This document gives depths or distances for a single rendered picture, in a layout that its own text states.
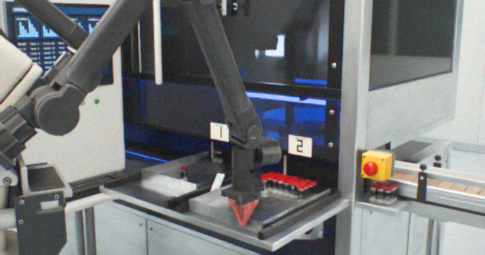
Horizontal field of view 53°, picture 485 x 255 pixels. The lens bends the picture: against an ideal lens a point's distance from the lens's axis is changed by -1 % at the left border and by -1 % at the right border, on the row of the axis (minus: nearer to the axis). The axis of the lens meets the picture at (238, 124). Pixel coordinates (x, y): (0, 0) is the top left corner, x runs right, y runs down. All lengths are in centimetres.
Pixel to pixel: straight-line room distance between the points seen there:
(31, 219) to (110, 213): 128
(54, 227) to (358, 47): 92
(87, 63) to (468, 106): 546
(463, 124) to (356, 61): 478
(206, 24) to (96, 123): 103
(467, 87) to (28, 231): 546
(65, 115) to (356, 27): 85
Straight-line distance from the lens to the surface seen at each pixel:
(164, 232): 214
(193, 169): 181
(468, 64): 610
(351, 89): 147
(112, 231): 244
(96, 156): 203
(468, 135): 619
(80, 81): 98
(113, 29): 99
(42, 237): 117
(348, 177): 152
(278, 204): 147
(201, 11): 106
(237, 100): 114
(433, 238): 164
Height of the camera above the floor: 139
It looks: 11 degrees down
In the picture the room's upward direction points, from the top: straight up
